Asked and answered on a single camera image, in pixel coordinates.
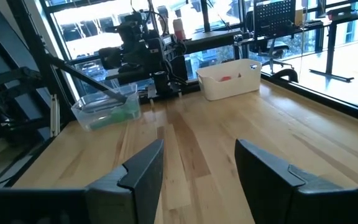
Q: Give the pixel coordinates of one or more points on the black standing desk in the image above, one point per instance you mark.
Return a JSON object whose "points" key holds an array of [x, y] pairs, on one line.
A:
{"points": [[331, 40]]}

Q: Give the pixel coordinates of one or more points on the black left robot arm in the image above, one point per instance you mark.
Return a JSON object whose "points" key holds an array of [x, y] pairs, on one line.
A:
{"points": [[157, 59]]}

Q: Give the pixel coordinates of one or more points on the green rectangular block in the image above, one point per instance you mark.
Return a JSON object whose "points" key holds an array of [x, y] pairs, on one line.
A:
{"points": [[126, 112]]}

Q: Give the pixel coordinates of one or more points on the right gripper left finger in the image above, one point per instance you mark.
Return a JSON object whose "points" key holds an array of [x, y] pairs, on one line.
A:
{"points": [[129, 196]]}

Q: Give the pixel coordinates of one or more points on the red rectangular block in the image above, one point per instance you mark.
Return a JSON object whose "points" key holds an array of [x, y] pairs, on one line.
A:
{"points": [[225, 78]]}

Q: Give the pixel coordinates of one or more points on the white plastic bin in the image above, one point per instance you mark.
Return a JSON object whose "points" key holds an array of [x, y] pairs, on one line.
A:
{"points": [[228, 88]]}

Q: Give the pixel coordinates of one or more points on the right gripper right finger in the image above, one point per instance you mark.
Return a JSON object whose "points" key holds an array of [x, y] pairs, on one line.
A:
{"points": [[266, 186]]}

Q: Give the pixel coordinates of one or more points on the red can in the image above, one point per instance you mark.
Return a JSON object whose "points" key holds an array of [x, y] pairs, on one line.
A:
{"points": [[179, 29]]}

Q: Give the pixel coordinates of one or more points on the black perforated panel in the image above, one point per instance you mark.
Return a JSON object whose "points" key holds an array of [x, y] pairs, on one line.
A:
{"points": [[273, 17]]}

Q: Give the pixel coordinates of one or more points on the clear plastic bin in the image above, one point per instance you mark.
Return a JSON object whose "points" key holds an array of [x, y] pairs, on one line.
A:
{"points": [[104, 107]]}

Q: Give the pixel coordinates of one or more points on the black arched bracket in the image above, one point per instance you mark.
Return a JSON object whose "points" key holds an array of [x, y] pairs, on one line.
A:
{"points": [[286, 71]]}

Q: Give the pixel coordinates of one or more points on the grey desk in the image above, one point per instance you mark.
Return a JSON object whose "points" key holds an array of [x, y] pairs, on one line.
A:
{"points": [[213, 35]]}

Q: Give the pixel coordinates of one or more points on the black office chair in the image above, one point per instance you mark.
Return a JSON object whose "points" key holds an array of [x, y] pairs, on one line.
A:
{"points": [[272, 51]]}

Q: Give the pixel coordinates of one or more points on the silver aluminium bracket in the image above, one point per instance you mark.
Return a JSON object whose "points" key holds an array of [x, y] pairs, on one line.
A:
{"points": [[54, 115]]}

